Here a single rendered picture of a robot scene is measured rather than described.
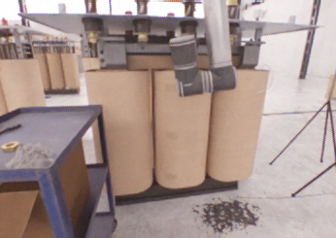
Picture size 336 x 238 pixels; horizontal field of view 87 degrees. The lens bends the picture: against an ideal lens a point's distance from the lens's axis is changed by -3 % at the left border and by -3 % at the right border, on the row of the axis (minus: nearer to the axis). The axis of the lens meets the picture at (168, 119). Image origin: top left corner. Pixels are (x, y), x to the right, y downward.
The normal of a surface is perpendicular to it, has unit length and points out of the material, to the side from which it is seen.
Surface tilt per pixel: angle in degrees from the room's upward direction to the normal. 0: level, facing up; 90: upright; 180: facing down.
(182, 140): 90
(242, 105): 90
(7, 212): 26
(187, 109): 90
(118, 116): 90
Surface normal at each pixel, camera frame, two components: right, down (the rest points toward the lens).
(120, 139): 0.18, 0.31
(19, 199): 0.07, -0.72
